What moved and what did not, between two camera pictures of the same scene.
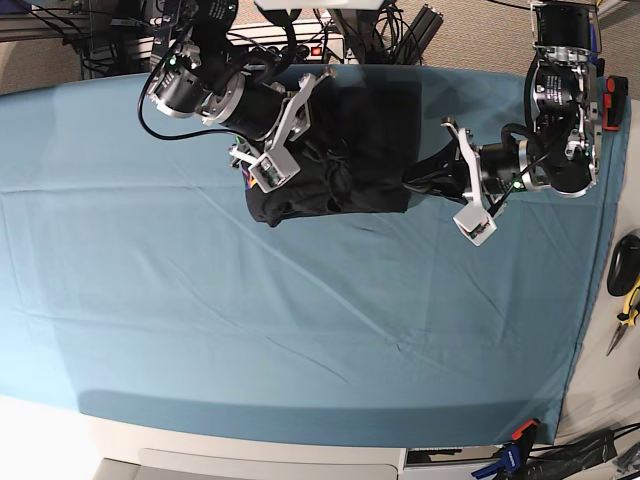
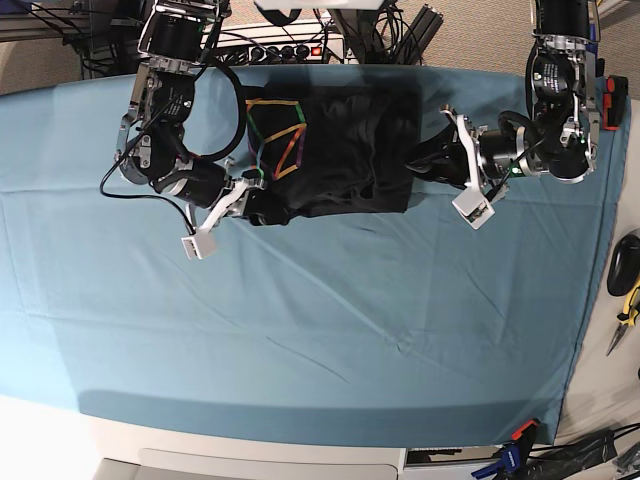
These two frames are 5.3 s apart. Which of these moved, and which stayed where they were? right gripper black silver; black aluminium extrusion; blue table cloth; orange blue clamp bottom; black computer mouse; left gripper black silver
Moved: left gripper black silver; right gripper black silver
Stayed: black computer mouse; black aluminium extrusion; blue table cloth; orange blue clamp bottom
